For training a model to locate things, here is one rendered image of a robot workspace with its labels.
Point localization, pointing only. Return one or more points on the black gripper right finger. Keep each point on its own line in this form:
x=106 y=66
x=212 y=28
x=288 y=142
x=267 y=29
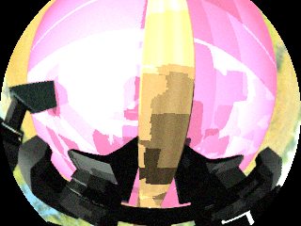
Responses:
x=196 y=169

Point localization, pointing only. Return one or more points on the brown wooden post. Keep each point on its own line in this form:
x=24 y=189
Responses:
x=138 y=204

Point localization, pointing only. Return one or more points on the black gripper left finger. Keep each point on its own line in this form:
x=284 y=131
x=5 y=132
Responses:
x=119 y=167

